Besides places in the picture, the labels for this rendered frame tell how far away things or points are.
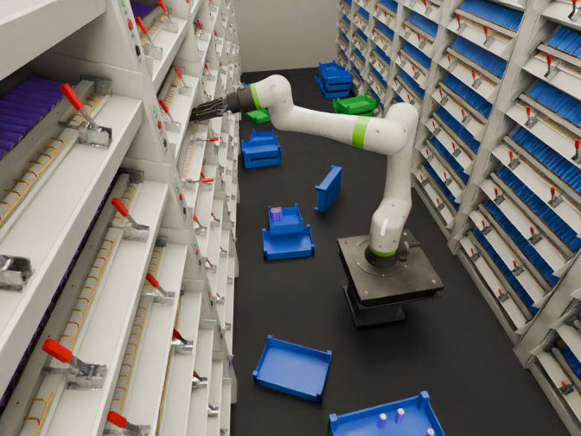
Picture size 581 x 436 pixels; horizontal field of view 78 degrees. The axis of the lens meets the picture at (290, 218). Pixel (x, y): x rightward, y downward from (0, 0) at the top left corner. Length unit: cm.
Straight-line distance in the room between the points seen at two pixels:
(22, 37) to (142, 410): 56
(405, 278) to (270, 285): 77
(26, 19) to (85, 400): 42
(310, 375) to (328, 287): 51
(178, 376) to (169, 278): 24
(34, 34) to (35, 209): 19
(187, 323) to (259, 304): 97
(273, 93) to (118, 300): 95
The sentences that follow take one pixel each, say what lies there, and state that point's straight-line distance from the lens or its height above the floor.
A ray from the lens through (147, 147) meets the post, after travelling 81.
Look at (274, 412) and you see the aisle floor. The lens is 169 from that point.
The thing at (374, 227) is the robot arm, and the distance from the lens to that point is 154.
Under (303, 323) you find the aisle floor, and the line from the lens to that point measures 188.
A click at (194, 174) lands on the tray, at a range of 122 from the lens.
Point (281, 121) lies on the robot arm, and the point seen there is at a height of 96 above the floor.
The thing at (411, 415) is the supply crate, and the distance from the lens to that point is 128.
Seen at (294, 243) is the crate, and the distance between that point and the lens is 225.
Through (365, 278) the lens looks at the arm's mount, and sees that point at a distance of 161.
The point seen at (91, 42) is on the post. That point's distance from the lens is 76.
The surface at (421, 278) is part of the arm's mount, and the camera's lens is 167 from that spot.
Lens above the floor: 157
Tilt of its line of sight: 40 degrees down
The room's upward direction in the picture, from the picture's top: 3 degrees counter-clockwise
